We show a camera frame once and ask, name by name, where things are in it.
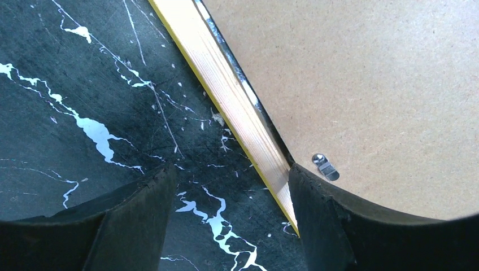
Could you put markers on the brown backing board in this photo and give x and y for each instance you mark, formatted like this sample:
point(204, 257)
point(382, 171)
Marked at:
point(386, 90)

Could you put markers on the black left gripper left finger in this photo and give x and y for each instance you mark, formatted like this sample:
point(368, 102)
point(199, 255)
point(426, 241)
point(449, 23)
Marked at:
point(120, 230)

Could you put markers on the metal turn clip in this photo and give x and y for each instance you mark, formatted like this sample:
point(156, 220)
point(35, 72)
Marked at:
point(325, 167)

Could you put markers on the yellow wooden picture frame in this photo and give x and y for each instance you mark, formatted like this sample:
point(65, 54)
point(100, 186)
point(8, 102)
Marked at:
point(195, 33)

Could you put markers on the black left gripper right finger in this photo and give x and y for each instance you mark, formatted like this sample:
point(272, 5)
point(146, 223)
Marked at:
point(342, 231)

